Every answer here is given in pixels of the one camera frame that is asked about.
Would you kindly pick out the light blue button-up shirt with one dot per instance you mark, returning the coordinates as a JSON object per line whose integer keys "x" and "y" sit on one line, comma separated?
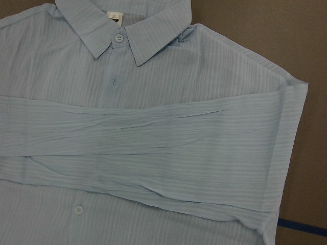
{"x": 143, "y": 132}

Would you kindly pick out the brown paper table cover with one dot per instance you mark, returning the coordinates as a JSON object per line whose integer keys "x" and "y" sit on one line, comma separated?
{"x": 293, "y": 30}

